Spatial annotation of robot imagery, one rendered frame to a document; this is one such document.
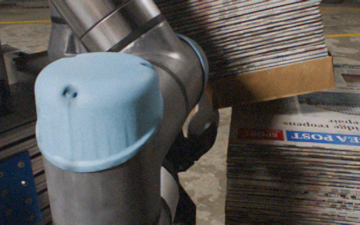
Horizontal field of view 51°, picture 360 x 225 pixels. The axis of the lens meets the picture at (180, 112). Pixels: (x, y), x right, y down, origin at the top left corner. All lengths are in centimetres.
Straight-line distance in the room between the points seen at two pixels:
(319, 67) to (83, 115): 37
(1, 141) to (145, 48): 52
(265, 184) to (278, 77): 15
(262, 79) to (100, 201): 33
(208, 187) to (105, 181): 162
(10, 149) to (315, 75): 57
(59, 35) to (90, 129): 67
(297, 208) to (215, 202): 120
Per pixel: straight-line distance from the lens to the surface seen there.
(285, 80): 51
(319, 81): 52
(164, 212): 33
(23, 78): 106
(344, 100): 67
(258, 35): 51
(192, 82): 33
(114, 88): 20
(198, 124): 49
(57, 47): 88
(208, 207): 171
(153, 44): 32
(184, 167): 44
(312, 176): 54
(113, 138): 21
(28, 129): 81
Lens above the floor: 107
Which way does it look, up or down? 25 degrees down
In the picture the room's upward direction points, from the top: straight up
